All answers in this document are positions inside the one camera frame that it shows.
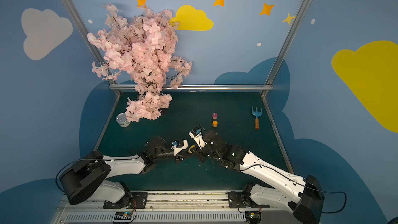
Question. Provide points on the blue garden fork toy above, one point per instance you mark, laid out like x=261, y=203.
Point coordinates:
x=257, y=114

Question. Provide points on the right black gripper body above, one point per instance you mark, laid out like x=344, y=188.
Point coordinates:
x=203, y=152

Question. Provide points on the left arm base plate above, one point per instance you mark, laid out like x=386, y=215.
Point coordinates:
x=134, y=200

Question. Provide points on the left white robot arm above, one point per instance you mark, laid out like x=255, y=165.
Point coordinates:
x=88, y=179

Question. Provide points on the pink cherry blossom tree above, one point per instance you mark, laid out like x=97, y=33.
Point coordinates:
x=143, y=48

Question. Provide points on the aluminium frame right post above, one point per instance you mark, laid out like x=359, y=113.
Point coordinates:
x=293, y=29

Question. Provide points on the aluminium frame back bar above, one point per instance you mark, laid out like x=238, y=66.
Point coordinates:
x=220, y=87

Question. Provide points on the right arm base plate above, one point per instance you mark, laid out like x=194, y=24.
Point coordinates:
x=239, y=199

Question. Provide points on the aluminium frame left post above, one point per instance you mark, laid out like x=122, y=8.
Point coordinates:
x=81, y=27

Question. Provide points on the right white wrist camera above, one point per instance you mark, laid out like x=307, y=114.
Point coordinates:
x=196, y=134

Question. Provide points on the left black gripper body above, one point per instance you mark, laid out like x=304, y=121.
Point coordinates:
x=179, y=156

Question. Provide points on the small circuit board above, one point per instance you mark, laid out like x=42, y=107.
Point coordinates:
x=122, y=217

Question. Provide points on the aluminium front rail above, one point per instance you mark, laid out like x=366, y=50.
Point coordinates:
x=174, y=207

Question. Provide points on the aluminium frame post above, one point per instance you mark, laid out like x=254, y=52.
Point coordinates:
x=81, y=27
x=293, y=29

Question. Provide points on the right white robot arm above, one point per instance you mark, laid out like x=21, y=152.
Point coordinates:
x=303, y=197

